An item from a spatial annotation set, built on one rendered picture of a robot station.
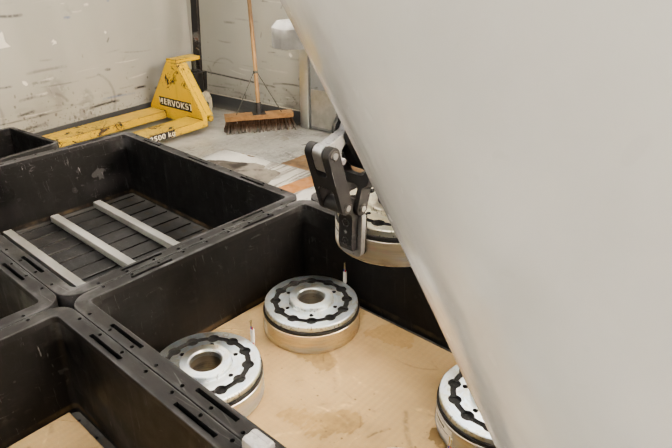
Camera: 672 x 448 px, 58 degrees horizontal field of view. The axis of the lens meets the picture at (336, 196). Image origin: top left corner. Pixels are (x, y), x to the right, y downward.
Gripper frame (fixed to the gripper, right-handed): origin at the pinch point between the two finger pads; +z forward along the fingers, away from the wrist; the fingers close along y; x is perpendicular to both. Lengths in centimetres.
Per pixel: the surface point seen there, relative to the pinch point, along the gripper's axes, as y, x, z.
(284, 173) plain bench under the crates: 54, 70, 30
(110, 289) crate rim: -14.8, 18.2, 7.4
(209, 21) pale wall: 232, 337, 36
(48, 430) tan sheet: -22.8, 16.9, 17.4
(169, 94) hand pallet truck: 185, 323, 78
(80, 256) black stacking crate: -6.3, 44.3, 17.5
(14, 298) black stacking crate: -20.0, 27.5, 10.0
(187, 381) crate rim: -17.2, 2.8, 7.4
